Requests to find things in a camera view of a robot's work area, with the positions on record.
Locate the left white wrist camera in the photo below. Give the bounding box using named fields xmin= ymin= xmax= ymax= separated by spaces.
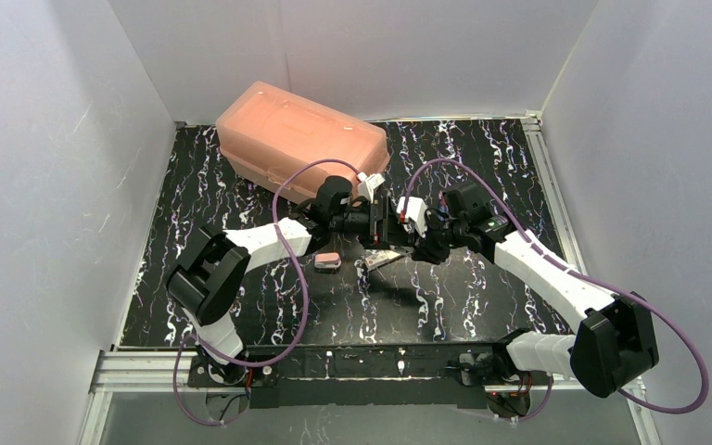
xmin=357 ymin=172 xmax=385 ymax=202

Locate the pink mini stapler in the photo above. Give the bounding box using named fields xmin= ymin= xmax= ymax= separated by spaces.
xmin=313 ymin=252 xmax=342 ymax=273

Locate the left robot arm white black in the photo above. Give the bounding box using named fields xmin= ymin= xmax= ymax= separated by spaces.
xmin=166 ymin=173 xmax=407 ymax=368

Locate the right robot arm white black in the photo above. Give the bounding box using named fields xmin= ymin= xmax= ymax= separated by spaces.
xmin=397 ymin=183 xmax=660 ymax=398

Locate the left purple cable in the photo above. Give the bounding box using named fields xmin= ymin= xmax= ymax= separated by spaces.
xmin=172 ymin=159 xmax=366 ymax=428

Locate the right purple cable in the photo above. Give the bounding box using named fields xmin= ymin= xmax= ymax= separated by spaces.
xmin=401 ymin=159 xmax=711 ymax=425

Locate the purple cable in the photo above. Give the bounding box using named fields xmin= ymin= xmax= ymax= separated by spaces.
xmin=401 ymin=159 xmax=711 ymax=425
xmin=172 ymin=159 xmax=366 ymax=428

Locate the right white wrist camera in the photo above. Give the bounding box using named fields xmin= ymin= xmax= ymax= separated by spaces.
xmin=397 ymin=197 xmax=427 ymax=237

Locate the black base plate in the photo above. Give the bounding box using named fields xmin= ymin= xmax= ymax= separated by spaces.
xmin=185 ymin=342 xmax=548 ymax=416

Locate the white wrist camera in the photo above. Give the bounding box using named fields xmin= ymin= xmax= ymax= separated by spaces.
xmin=397 ymin=197 xmax=427 ymax=237
xmin=357 ymin=172 xmax=385 ymax=202

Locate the pink translucent plastic box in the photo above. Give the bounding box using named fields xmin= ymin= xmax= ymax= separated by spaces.
xmin=215 ymin=82 xmax=389 ymax=193

